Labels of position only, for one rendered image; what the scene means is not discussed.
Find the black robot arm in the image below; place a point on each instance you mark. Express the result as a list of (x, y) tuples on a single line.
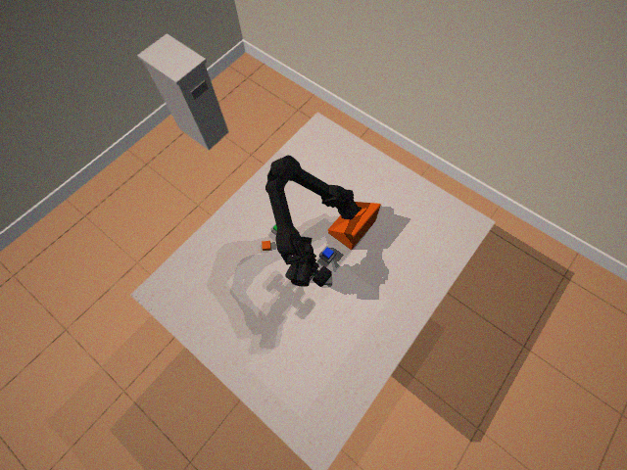
[(288, 239)]

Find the blue button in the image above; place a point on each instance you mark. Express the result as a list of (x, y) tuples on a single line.
[(327, 254)]

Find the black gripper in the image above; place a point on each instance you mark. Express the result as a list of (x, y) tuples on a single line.
[(321, 276)]

